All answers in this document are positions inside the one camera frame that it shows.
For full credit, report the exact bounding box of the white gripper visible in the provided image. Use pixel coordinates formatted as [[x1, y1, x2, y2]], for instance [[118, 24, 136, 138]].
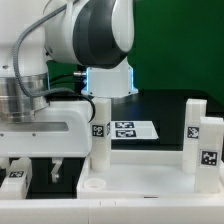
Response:
[[0, 101, 92, 183]]

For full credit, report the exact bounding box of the white desk top tray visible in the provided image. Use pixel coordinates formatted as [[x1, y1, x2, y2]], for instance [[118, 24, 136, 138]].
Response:
[[76, 150, 224, 199]]

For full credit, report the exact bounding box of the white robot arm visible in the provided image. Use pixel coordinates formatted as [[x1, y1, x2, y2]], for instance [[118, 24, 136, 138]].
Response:
[[0, 0, 135, 159]]

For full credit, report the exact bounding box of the white marker base plate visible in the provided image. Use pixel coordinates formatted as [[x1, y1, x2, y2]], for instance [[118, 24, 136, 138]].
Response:
[[111, 121, 159, 140]]

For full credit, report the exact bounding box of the black cable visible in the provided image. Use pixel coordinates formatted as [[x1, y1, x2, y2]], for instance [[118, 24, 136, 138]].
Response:
[[49, 70, 87, 88]]

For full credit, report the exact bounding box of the white front wall bar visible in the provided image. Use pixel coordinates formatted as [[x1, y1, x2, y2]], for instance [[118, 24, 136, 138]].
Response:
[[0, 198, 224, 224]]

